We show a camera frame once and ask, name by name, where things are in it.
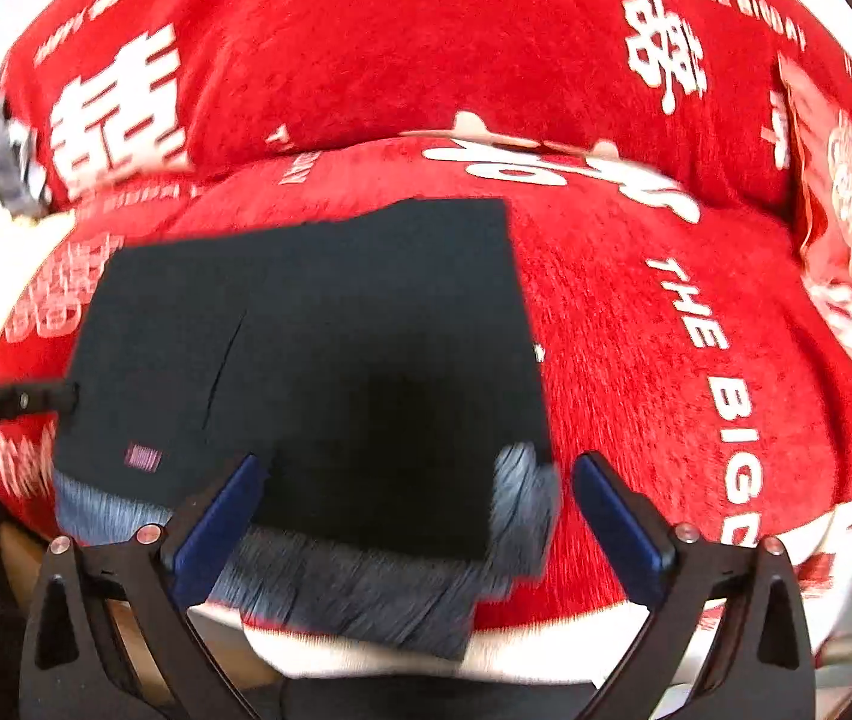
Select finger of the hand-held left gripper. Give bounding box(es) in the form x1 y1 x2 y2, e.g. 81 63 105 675
0 381 80 417

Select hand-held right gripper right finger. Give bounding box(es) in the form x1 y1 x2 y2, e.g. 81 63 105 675
573 452 817 720

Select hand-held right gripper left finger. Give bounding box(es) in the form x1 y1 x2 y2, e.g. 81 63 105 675
19 454 271 720

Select black pants with grey lining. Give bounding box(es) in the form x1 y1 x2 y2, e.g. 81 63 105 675
51 197 566 661

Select red printed sofa cover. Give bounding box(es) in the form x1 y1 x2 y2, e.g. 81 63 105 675
0 0 852 683

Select red printed cushion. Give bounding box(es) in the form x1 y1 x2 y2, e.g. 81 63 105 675
775 52 852 406

